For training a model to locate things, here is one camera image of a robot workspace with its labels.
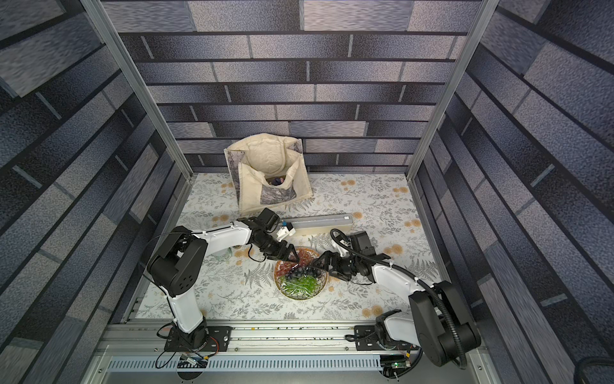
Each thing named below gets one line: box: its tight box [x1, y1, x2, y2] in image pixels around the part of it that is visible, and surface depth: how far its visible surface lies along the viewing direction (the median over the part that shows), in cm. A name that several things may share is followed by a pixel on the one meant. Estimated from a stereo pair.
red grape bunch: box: [276, 248, 316, 276], surface depth 88 cm
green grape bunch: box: [279, 275, 319, 296], surface depth 83 cm
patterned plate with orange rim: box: [273, 246, 329, 301], surface depth 85 cm
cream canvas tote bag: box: [223, 132, 314, 214], surface depth 97 cm
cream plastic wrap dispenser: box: [283, 213, 355, 235], surface depth 97 cm
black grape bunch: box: [287, 263, 327, 280], surface depth 85 cm
